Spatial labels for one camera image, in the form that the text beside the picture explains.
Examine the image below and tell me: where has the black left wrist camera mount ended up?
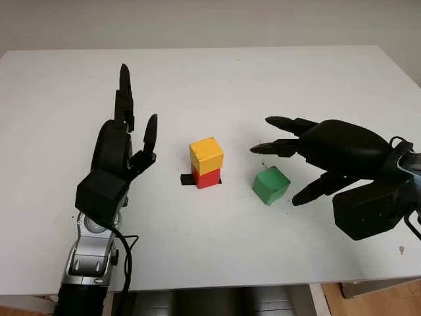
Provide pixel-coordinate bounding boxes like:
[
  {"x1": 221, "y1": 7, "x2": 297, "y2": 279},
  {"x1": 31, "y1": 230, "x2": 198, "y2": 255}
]
[{"x1": 74, "y1": 168, "x2": 130, "y2": 228}]

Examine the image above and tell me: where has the yellow wooden cube block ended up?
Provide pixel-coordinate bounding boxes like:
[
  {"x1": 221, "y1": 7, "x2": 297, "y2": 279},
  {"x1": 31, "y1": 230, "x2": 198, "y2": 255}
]
[{"x1": 189, "y1": 136, "x2": 225, "y2": 176}]

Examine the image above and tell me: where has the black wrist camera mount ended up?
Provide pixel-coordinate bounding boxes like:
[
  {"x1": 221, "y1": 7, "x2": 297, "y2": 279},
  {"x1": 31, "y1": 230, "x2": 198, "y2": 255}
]
[
  {"x1": 332, "y1": 178, "x2": 416, "y2": 242},
  {"x1": 74, "y1": 168, "x2": 130, "y2": 228}
]

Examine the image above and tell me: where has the black tape strip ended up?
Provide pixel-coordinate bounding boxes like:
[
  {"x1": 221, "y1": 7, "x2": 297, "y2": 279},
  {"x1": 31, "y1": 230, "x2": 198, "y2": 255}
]
[{"x1": 179, "y1": 173, "x2": 224, "y2": 186}]

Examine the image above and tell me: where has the green wooden cube block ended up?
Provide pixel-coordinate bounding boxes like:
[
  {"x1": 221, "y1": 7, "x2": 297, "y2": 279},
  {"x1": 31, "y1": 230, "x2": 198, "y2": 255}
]
[{"x1": 251, "y1": 166, "x2": 291, "y2": 207}]

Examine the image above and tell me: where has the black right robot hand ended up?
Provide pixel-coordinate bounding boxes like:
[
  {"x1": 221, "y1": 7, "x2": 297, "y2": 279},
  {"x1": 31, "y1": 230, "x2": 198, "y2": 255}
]
[{"x1": 249, "y1": 115, "x2": 395, "y2": 207}]

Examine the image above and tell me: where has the white table leg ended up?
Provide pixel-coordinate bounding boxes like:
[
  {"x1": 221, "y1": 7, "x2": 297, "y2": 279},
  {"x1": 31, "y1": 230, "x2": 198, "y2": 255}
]
[{"x1": 309, "y1": 284, "x2": 330, "y2": 316}]

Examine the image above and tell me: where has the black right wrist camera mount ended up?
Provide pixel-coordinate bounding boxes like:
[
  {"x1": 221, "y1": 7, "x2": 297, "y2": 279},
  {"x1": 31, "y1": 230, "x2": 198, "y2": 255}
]
[{"x1": 332, "y1": 178, "x2": 416, "y2": 242}]

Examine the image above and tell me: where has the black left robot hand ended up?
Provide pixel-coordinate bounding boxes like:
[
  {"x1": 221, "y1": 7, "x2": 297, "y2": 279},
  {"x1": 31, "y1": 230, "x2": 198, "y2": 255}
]
[{"x1": 91, "y1": 63, "x2": 159, "y2": 184}]

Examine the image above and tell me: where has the grey robot thigh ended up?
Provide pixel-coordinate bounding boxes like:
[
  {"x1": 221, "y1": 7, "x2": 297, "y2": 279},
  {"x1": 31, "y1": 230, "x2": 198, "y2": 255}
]
[
  {"x1": 253, "y1": 288, "x2": 294, "y2": 316},
  {"x1": 130, "y1": 291, "x2": 175, "y2": 316}
]

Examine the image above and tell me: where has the grey left robot thigh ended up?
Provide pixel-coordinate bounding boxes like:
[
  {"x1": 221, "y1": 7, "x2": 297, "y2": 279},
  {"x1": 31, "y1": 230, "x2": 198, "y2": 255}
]
[{"x1": 130, "y1": 291, "x2": 175, "y2": 316}]

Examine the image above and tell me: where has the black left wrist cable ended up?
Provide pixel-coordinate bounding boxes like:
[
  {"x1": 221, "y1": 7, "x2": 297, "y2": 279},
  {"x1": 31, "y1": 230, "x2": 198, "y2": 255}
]
[{"x1": 107, "y1": 223, "x2": 141, "y2": 294}]

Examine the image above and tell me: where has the red wooden cube block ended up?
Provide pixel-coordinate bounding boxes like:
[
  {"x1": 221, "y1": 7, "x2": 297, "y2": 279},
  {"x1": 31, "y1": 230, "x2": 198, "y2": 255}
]
[{"x1": 191, "y1": 167, "x2": 222, "y2": 190}]

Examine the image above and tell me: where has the grey right robot thigh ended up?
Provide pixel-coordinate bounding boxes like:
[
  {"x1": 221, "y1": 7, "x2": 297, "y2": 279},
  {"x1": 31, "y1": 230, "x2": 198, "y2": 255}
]
[{"x1": 253, "y1": 288, "x2": 294, "y2": 316}]

